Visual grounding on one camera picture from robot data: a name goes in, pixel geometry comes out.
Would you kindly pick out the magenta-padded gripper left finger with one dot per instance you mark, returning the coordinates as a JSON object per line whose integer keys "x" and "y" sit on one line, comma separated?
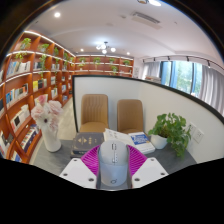
{"x": 78, "y": 171}

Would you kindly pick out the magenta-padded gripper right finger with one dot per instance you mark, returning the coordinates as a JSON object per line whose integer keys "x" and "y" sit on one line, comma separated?
{"x": 150, "y": 171}

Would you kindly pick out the grey white computer mouse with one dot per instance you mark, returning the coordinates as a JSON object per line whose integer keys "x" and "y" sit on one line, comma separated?
{"x": 113, "y": 165}

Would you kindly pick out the white plant pot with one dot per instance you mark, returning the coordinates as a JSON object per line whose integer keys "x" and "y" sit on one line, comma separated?
{"x": 158, "y": 141}

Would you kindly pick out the blue white book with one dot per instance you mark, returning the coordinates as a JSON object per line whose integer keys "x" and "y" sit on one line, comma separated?
{"x": 141, "y": 141}

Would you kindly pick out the white jug vase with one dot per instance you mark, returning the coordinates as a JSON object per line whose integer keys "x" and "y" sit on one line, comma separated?
{"x": 51, "y": 141}

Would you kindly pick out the green leafy plant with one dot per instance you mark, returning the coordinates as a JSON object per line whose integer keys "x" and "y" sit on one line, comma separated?
{"x": 173, "y": 128}

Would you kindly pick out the thick white book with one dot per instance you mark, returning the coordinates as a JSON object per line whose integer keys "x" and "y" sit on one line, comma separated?
{"x": 115, "y": 135}

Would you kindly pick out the pink white flower bouquet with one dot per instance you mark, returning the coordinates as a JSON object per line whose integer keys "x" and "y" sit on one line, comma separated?
{"x": 46, "y": 113}

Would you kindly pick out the orange wooden shelf unit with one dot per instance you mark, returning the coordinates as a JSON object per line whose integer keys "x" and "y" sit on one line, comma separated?
{"x": 20, "y": 93}

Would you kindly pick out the window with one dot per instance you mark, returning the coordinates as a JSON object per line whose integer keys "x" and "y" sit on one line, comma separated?
{"x": 181, "y": 76}

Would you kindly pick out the grey curtain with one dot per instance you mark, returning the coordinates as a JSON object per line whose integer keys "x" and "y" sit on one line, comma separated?
{"x": 213, "y": 88}

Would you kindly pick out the multi-bulb ceiling lamp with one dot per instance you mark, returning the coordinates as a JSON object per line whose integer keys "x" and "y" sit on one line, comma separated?
{"x": 105, "y": 48}

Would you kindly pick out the ceiling air vent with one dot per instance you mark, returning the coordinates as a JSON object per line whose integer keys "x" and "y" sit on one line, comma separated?
{"x": 145, "y": 17}

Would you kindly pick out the white wall outlet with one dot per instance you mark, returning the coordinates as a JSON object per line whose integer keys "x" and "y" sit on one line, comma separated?
{"x": 198, "y": 135}

